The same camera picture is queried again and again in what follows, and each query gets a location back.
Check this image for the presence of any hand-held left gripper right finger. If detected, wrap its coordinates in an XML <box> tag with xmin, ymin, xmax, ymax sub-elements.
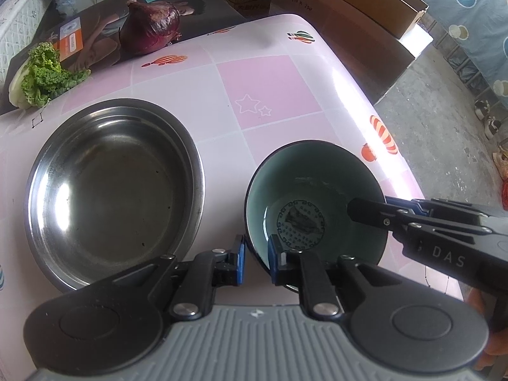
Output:
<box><xmin>267</xmin><ymin>234</ymin><xmax>382</xmax><ymax>323</ymax></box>

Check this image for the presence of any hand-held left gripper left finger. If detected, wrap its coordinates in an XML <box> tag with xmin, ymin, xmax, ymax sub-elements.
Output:
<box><xmin>148</xmin><ymin>234</ymin><xmax>247</xmax><ymax>322</ymax></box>

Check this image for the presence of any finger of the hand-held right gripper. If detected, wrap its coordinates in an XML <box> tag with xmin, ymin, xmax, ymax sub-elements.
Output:
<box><xmin>384</xmin><ymin>195</ymin><xmax>508</xmax><ymax>220</ymax></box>
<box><xmin>347</xmin><ymin>197</ymin><xmax>493</xmax><ymax>236</ymax></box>

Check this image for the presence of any teal ceramic bowl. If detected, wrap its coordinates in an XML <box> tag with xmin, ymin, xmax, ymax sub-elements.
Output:
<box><xmin>244</xmin><ymin>141</ymin><xmax>390</xmax><ymax>292</ymax></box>

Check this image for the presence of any stainless steel bowl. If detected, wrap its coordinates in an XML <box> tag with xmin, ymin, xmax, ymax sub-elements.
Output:
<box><xmin>23</xmin><ymin>98</ymin><xmax>206</xmax><ymax>291</ymax></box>

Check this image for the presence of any person's right hand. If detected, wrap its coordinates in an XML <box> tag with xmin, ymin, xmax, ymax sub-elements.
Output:
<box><xmin>467</xmin><ymin>288</ymin><xmax>508</xmax><ymax>371</ymax></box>

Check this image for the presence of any pink slipper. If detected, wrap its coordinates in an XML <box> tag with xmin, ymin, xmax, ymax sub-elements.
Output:
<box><xmin>492</xmin><ymin>139</ymin><xmax>508</xmax><ymax>180</ymax></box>

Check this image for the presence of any black and white shoe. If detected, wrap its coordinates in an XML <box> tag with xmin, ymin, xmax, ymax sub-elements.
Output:
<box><xmin>474</xmin><ymin>99</ymin><xmax>493</xmax><ymax>120</ymax></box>
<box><xmin>484</xmin><ymin>117</ymin><xmax>503</xmax><ymax>139</ymax></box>

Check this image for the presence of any brown wooden bench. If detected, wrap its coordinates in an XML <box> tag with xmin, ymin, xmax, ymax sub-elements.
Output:
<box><xmin>317</xmin><ymin>12</ymin><xmax>434</xmax><ymax>106</ymax></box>

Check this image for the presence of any pink checked tablecloth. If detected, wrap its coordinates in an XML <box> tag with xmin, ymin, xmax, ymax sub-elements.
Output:
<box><xmin>0</xmin><ymin>14</ymin><xmax>465</xmax><ymax>314</ymax></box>

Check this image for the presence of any blue cloth with circles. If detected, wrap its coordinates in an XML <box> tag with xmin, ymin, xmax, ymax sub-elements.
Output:
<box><xmin>421</xmin><ymin>0</ymin><xmax>508</xmax><ymax>108</ymax></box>

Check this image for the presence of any red onion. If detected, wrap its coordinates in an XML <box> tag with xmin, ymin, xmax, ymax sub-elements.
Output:
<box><xmin>119</xmin><ymin>1</ymin><xmax>183</xmax><ymax>55</ymax></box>

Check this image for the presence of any printed appliance box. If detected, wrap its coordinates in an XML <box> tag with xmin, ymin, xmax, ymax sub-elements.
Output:
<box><xmin>0</xmin><ymin>0</ymin><xmax>249</xmax><ymax>116</ymax></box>

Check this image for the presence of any green bok choy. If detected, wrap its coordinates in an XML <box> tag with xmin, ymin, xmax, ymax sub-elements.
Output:
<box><xmin>9</xmin><ymin>43</ymin><xmax>91</xmax><ymax>109</ymax></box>

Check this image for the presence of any white quilted mattress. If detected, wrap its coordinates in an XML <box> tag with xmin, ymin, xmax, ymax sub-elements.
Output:
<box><xmin>0</xmin><ymin>0</ymin><xmax>54</xmax><ymax>62</ymax></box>

